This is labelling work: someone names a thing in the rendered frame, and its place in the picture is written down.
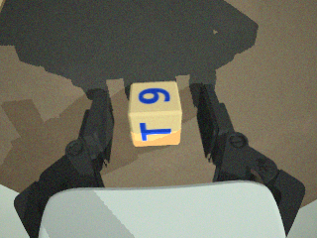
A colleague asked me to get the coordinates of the cream letter block with blue characters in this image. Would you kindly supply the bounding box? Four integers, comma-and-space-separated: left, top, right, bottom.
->
128, 81, 182, 146

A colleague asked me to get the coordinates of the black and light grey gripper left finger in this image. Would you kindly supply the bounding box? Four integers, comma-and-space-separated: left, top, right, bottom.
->
14, 89, 115, 238

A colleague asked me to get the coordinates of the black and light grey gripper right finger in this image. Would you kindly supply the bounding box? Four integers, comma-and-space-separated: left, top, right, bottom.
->
197, 84, 305, 237

